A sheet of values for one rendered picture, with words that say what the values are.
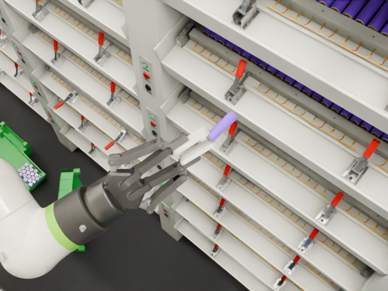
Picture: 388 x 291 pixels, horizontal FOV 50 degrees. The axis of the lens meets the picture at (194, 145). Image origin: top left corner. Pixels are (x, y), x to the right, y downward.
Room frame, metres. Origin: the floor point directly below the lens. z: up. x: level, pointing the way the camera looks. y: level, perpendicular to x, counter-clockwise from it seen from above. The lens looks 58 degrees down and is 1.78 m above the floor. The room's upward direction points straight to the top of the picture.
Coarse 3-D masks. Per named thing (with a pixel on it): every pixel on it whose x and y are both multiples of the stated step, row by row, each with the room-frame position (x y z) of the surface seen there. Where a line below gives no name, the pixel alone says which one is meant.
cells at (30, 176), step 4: (28, 164) 0.96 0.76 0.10; (24, 168) 0.94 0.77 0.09; (28, 168) 0.94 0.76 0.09; (32, 168) 0.94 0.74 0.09; (20, 172) 0.92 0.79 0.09; (24, 172) 0.92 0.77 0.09; (28, 172) 0.92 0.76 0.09; (32, 172) 0.93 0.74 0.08; (36, 172) 0.93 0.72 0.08; (20, 176) 0.90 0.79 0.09; (24, 176) 0.90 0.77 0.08; (28, 176) 0.90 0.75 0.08; (32, 176) 0.91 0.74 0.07; (36, 176) 0.91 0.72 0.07; (40, 176) 0.91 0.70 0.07; (24, 180) 0.89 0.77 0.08; (28, 180) 0.89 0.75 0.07; (32, 180) 0.89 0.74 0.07; (36, 180) 0.89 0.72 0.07; (28, 184) 0.87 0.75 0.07; (32, 184) 0.87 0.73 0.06
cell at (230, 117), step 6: (228, 114) 0.44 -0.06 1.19; (234, 114) 0.43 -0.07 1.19; (222, 120) 0.42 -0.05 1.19; (228, 120) 0.42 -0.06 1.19; (234, 120) 0.43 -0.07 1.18; (216, 126) 0.41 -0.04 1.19; (222, 126) 0.41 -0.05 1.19; (228, 126) 0.42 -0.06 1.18; (210, 132) 0.40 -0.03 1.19; (216, 132) 0.40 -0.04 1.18; (222, 132) 0.41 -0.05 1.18; (210, 138) 0.39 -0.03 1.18; (216, 138) 0.39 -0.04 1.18
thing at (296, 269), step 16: (192, 176) 0.65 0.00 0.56; (192, 192) 0.60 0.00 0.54; (208, 192) 0.59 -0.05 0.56; (208, 208) 0.54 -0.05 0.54; (224, 208) 0.53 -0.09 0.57; (224, 224) 0.49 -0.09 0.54; (240, 224) 0.49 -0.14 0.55; (256, 224) 0.48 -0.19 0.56; (256, 240) 0.44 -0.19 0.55; (272, 240) 0.43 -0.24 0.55; (272, 256) 0.39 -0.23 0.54; (288, 256) 0.39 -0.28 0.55; (288, 272) 0.34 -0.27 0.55; (304, 272) 0.34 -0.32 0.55; (304, 288) 0.30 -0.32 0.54; (320, 288) 0.30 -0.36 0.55; (336, 288) 0.29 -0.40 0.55
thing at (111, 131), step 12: (36, 72) 1.09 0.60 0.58; (48, 72) 1.11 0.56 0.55; (48, 84) 1.06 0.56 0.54; (60, 84) 1.05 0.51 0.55; (60, 96) 1.00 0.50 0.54; (84, 108) 0.94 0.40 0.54; (96, 120) 0.89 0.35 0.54; (108, 120) 0.88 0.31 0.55; (108, 132) 0.84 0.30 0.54; (120, 144) 0.79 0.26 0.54; (132, 144) 0.78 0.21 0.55; (144, 156) 0.73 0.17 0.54
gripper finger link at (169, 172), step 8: (168, 168) 0.36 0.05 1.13; (176, 168) 0.36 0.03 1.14; (184, 168) 0.36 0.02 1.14; (152, 176) 0.35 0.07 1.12; (160, 176) 0.34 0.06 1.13; (168, 176) 0.34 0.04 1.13; (144, 184) 0.33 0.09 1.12; (152, 184) 0.33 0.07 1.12; (136, 192) 0.32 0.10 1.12; (144, 192) 0.32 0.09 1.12
